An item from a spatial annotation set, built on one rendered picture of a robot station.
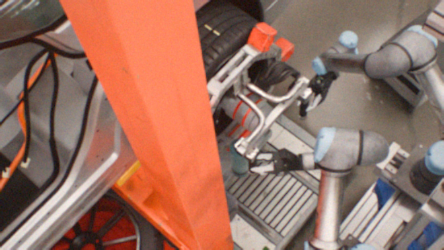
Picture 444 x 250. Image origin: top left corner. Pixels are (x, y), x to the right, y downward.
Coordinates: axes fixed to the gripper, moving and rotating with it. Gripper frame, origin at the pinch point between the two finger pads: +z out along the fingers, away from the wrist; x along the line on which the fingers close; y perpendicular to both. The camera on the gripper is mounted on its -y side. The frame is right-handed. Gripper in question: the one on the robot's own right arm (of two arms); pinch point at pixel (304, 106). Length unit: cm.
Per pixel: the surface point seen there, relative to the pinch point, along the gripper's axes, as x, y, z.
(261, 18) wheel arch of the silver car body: -41.7, 2.2, -23.9
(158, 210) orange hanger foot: -19, -6, 72
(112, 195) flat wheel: -50, -32, 77
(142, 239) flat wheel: -25, -32, 83
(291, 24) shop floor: -64, -82, -81
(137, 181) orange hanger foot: -39, -15, 67
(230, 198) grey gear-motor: -9, -42, 41
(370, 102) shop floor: 6, -83, -65
